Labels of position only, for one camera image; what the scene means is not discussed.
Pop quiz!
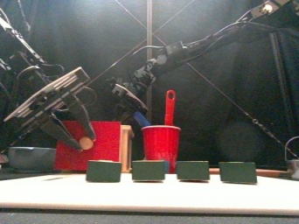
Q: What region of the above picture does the red drawer with wooden knob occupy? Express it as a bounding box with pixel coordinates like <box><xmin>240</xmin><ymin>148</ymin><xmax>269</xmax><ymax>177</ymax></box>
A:
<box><xmin>52</xmin><ymin>120</ymin><xmax>122</xmax><ymax>172</ymax></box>

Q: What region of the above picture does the wooden drawer box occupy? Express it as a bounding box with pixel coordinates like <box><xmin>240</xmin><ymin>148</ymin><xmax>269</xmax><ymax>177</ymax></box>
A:
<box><xmin>118</xmin><ymin>124</ymin><xmax>136</xmax><ymax>173</ymax></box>

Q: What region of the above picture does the blue plastic utensil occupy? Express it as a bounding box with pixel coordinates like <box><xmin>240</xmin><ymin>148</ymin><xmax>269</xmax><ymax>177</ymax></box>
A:
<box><xmin>132</xmin><ymin>111</ymin><xmax>153</xmax><ymax>129</ymax></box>

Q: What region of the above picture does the red plastic utensil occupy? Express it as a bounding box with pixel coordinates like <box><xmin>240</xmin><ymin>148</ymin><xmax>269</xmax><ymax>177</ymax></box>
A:
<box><xmin>162</xmin><ymin>89</ymin><xmax>177</xmax><ymax>127</ymax></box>

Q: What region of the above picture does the red plastic cup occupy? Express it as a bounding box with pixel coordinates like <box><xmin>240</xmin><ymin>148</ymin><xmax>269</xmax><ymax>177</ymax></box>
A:
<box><xmin>140</xmin><ymin>124</ymin><xmax>182</xmax><ymax>175</ymax></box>

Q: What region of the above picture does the toy sushi block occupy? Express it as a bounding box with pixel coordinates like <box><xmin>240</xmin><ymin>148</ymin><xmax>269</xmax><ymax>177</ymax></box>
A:
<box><xmin>85</xmin><ymin>159</ymin><xmax>122</xmax><ymax>184</ymax></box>
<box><xmin>174</xmin><ymin>160</ymin><xmax>210</xmax><ymax>182</ymax></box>
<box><xmin>130</xmin><ymin>159</ymin><xmax>168</xmax><ymax>182</ymax></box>
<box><xmin>218</xmin><ymin>161</ymin><xmax>257</xmax><ymax>186</ymax></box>

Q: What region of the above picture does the white cutting board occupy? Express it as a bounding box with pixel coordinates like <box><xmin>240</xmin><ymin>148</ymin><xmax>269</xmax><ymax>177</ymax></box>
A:
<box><xmin>0</xmin><ymin>172</ymin><xmax>299</xmax><ymax>217</ymax></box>

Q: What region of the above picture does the small dark metal pot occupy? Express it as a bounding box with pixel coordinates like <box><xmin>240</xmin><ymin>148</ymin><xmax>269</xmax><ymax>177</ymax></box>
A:
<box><xmin>284</xmin><ymin>136</ymin><xmax>299</xmax><ymax>181</ymax></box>

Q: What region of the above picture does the thin diagonal frame cord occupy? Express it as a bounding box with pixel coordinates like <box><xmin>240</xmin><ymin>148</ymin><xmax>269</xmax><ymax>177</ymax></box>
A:
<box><xmin>88</xmin><ymin>0</ymin><xmax>196</xmax><ymax>86</ymax></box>
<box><xmin>113</xmin><ymin>0</ymin><xmax>289</xmax><ymax>151</ymax></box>

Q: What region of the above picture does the vertical metal frame pole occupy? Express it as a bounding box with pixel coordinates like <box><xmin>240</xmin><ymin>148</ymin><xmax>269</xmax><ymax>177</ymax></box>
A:
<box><xmin>144</xmin><ymin>0</ymin><xmax>154</xmax><ymax>123</ymax></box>

